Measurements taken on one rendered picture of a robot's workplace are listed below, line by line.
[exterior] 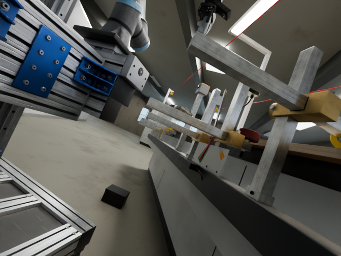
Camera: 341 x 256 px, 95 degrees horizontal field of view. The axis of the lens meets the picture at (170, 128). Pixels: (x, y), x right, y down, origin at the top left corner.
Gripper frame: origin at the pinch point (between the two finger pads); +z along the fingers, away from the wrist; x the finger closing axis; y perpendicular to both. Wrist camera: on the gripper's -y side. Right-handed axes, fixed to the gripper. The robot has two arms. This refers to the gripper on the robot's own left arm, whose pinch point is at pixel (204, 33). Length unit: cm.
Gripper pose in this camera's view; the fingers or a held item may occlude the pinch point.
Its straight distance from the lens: 94.2
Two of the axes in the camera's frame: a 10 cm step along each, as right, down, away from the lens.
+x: -2.6, -1.8, -9.5
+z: -3.9, 9.2, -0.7
